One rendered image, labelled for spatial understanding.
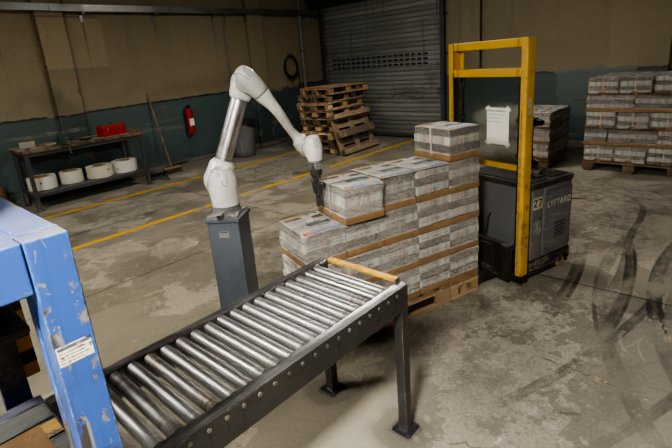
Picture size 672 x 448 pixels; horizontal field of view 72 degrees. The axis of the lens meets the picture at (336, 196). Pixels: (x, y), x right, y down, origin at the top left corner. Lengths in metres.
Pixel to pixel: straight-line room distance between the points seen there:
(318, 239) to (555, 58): 7.08
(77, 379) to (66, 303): 0.16
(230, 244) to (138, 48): 7.03
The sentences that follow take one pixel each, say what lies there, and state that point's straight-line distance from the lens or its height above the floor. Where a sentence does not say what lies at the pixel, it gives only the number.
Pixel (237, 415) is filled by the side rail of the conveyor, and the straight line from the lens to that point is 1.65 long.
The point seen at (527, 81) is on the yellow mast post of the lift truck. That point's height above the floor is 1.56.
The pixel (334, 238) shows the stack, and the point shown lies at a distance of 2.86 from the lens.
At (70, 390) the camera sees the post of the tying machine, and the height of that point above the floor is 1.25.
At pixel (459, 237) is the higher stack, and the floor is 0.48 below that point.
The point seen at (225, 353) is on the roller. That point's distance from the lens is 1.87.
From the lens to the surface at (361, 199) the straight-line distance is 2.85.
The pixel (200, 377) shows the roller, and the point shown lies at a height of 0.79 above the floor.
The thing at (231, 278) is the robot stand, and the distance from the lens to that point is 2.83.
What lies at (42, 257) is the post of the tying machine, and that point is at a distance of 0.97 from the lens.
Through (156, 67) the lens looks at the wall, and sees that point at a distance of 9.55.
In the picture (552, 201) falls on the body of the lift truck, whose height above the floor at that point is 0.61.
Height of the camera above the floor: 1.81
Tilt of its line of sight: 16 degrees down
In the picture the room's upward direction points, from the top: 5 degrees counter-clockwise
